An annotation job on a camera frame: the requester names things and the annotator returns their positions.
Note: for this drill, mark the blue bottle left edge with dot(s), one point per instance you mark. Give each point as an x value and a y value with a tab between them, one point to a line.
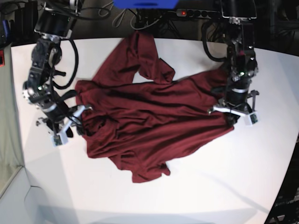
4	30

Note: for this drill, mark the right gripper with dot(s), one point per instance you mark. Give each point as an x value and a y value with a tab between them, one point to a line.
61	118

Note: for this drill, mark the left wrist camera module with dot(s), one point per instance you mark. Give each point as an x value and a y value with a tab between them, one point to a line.
251	118

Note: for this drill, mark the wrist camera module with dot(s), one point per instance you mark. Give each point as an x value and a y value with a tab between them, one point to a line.
59	139
251	118

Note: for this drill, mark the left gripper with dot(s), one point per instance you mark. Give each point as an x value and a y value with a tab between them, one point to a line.
236	104

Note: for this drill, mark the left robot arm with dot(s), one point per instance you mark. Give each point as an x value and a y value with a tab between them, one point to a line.
240	62

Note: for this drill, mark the blue box at top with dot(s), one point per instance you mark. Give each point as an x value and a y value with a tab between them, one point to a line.
144	4

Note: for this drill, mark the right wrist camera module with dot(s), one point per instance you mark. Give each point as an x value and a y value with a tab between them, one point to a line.
59	139

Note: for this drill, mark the dark red t-shirt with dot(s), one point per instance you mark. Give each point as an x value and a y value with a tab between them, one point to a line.
140	117

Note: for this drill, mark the red black device left edge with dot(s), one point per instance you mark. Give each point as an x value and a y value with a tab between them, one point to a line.
2	58

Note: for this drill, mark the black power strip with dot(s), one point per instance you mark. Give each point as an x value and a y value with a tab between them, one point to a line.
198	14

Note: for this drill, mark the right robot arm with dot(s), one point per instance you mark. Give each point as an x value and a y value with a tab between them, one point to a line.
55	24

